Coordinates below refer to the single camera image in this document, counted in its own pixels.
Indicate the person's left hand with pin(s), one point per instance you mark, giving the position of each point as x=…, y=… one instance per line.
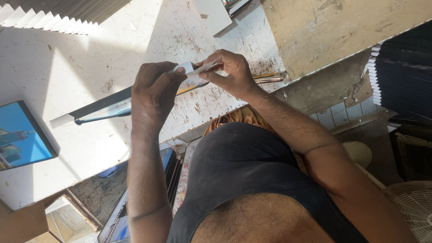
x=150, y=98

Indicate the person's right hand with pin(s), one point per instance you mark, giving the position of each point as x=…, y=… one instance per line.
x=236, y=76

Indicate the white paper strip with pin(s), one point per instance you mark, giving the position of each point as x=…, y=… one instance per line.
x=199, y=69

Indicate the long black picture frame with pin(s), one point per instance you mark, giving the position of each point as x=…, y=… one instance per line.
x=104, y=108

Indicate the white board piece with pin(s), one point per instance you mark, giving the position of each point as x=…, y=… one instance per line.
x=212, y=15

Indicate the grey metal tool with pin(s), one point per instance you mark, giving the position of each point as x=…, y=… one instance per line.
x=236, y=6

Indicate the black sleeveless shirt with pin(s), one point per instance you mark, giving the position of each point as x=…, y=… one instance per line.
x=236, y=168

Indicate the stack of framed pictures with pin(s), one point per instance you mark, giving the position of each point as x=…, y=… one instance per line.
x=116, y=222

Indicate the stack of white pleated boards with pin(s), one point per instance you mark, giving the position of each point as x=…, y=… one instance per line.
x=50, y=15

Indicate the black framed blue picture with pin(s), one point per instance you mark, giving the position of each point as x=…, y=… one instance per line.
x=20, y=135

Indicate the cream round stool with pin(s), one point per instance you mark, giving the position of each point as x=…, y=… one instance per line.
x=359, y=153

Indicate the stack of black frames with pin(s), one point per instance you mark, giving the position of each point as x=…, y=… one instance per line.
x=405, y=74

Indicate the brown wooden crate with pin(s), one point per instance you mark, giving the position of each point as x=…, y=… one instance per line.
x=23, y=222

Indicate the dark wooden box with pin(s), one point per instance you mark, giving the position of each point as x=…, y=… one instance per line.
x=413, y=155

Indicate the white cage fan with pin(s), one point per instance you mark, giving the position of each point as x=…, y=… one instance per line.
x=413, y=209

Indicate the floral patterned frame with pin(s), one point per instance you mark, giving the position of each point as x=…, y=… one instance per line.
x=184, y=179

